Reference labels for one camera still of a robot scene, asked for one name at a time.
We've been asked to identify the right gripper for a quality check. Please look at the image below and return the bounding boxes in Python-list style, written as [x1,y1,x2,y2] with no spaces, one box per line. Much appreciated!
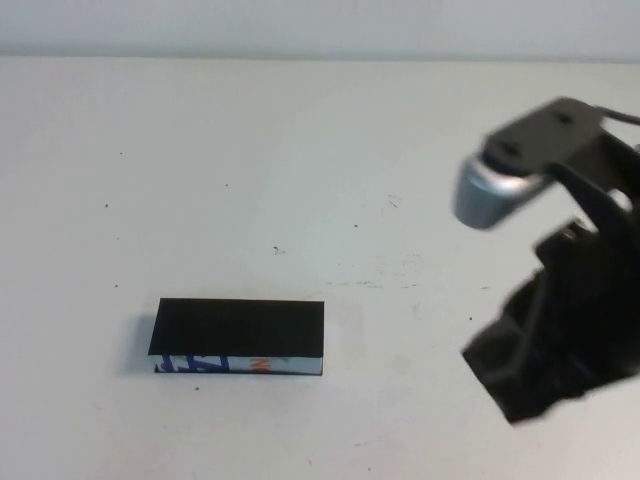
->
[462,199,640,426]

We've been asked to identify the black printed glasses case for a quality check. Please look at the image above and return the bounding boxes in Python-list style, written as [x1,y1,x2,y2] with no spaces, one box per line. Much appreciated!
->
[147,298,326,376]

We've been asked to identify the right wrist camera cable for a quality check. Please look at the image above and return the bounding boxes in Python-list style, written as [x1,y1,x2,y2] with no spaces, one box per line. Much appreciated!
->
[594,106,640,126]

